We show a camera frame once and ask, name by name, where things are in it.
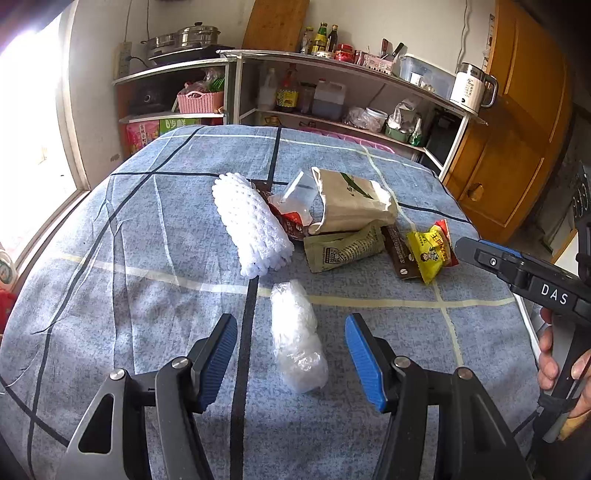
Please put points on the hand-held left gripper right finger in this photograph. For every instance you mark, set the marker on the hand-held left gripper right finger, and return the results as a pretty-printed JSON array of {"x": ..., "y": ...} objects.
[{"x": 364, "y": 364}]

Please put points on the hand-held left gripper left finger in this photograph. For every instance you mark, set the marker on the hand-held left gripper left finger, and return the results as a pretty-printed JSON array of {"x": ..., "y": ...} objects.
[{"x": 217, "y": 364}]

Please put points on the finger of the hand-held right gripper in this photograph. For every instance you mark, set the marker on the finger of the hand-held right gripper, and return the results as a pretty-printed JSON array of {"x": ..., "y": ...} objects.
[
  {"x": 501, "y": 247},
  {"x": 480, "y": 258}
]

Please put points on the yellow red snack packet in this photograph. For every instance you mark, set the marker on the yellow red snack packet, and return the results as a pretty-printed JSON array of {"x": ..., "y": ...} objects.
[{"x": 431, "y": 254}]

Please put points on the clear plastic bag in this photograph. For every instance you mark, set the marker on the clear plastic bag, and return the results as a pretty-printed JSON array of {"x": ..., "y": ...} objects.
[{"x": 295, "y": 341}]

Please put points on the brown coffee stick packet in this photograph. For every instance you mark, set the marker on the brown coffee stick packet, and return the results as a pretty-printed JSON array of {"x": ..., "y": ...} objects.
[{"x": 401, "y": 254}]

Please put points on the green snack packet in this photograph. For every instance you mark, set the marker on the green snack packet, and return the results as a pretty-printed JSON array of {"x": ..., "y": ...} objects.
[{"x": 344, "y": 249}]

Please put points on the beige paper bag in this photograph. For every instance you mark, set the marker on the beige paper bag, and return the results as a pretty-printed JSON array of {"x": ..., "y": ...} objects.
[{"x": 351, "y": 203}]

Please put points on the white foam mesh net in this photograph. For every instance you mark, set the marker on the white foam mesh net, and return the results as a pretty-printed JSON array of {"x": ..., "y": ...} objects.
[{"x": 251, "y": 221}]

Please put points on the dark brown red packet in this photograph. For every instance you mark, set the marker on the dark brown red packet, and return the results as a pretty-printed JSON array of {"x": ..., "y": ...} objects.
[{"x": 288, "y": 226}]

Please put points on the clear plastic wrapper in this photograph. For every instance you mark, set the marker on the clear plastic wrapper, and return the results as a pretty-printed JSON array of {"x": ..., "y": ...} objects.
[{"x": 298, "y": 189}]

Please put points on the person's right hand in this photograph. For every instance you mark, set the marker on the person's right hand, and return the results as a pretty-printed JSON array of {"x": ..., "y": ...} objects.
[{"x": 545, "y": 360}]

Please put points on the blue plaid blanket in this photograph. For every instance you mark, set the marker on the blue plaid blanket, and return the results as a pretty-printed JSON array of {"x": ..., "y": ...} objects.
[{"x": 138, "y": 277}]

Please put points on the black appliance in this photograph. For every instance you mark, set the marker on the black appliance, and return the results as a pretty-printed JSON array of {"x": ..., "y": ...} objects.
[{"x": 443, "y": 136}]

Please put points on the wooden door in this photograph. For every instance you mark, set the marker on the wooden door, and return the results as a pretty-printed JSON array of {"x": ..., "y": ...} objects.
[{"x": 521, "y": 115}]

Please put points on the green spray bottle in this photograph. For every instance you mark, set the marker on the green spray bottle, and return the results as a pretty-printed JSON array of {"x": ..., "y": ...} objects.
[{"x": 418, "y": 136}]

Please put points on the white electric kettle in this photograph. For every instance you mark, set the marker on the white electric kettle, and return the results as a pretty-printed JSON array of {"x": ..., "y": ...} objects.
[{"x": 468, "y": 90}]

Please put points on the white plastic bag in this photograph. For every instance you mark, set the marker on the white plastic bag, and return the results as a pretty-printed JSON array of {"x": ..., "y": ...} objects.
[{"x": 404, "y": 113}]

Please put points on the white plastic tub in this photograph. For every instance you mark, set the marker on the white plastic tub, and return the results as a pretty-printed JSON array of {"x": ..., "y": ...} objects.
[{"x": 376, "y": 121}]

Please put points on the crumpled clear bag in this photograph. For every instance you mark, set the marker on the crumpled clear bag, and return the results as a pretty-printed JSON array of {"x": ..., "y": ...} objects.
[{"x": 358, "y": 119}]

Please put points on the clear storage box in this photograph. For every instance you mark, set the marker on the clear storage box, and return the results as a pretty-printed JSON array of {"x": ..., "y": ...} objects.
[{"x": 427, "y": 76}]

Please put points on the pink knife holder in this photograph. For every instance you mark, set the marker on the pink knife holder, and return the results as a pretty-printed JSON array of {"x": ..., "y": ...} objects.
[{"x": 381, "y": 64}]

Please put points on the clear jerry can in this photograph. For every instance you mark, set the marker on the clear jerry can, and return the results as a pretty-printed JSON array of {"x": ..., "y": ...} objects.
[{"x": 328, "y": 101}]

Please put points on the red plastic item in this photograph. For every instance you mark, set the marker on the red plastic item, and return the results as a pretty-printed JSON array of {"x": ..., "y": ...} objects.
[{"x": 5, "y": 309}]

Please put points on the white detergent bottle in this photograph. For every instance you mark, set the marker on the white detergent bottle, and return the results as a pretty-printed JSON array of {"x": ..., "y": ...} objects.
[{"x": 4, "y": 272}]

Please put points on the pink cardboard box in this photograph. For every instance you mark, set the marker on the pink cardboard box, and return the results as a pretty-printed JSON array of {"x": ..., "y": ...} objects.
[{"x": 138, "y": 136}]

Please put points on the green cardboard box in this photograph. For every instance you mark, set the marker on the green cardboard box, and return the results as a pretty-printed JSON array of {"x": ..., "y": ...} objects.
[{"x": 178, "y": 124}]

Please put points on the red tin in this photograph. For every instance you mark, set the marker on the red tin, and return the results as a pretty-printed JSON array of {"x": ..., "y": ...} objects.
[{"x": 344, "y": 53}]

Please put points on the long grey shelf unit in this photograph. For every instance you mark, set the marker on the long grey shelf unit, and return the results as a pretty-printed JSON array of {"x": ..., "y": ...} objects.
[{"x": 323, "y": 62}]

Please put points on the soy sauce bottle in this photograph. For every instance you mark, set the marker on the soy sauce bottle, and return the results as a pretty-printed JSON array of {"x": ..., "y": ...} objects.
[{"x": 287, "y": 94}]

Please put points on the pink plastic basket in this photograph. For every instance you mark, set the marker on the pink plastic basket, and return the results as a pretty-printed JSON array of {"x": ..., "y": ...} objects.
[{"x": 201, "y": 102}]

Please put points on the dark glass bottle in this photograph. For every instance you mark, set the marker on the dark glass bottle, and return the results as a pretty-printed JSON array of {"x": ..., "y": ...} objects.
[{"x": 333, "y": 39}]

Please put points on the white plastic bottle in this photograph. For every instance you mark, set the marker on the white plastic bottle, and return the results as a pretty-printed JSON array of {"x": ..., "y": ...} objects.
[{"x": 267, "y": 94}]

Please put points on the yellow label glass bottle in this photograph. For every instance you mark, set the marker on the yellow label glass bottle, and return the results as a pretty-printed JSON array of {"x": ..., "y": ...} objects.
[{"x": 320, "y": 41}]

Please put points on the small seasoning bottle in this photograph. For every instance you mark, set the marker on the small seasoning bottle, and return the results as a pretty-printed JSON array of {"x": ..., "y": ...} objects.
[{"x": 307, "y": 41}]

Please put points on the small grey shelf unit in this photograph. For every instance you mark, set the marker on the small grey shelf unit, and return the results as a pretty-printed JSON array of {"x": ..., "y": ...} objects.
[{"x": 175, "y": 68}]

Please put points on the wooden cutting board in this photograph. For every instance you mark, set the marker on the wooden cutting board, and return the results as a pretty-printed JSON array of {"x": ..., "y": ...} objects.
[{"x": 277, "y": 25}]

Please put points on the black induction cooker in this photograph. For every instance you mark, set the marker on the black induction cooker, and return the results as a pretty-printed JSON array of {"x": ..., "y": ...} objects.
[{"x": 184, "y": 55}]

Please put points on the white power strip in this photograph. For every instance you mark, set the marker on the white power strip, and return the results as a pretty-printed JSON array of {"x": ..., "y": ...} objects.
[{"x": 124, "y": 60}]

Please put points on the steel pan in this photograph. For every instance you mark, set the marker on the steel pan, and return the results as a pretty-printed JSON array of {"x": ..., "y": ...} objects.
[{"x": 161, "y": 42}]

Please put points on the steel steamer pot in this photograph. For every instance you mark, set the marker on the steel steamer pot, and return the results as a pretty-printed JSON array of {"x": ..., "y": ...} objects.
[{"x": 198, "y": 37}]

